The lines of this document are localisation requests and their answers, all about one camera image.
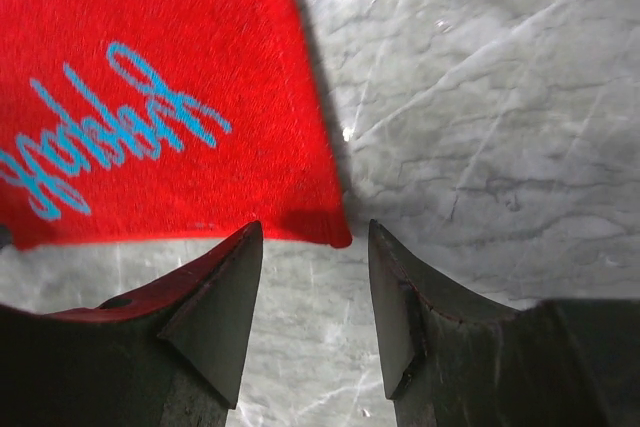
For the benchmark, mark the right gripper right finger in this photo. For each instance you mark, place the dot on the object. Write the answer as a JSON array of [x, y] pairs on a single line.
[[451, 357]]

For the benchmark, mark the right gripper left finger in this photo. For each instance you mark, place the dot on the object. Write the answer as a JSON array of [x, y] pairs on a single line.
[[169, 353]]

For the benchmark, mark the red and blue cloth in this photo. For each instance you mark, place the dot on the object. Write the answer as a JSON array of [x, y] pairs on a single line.
[[144, 119]]

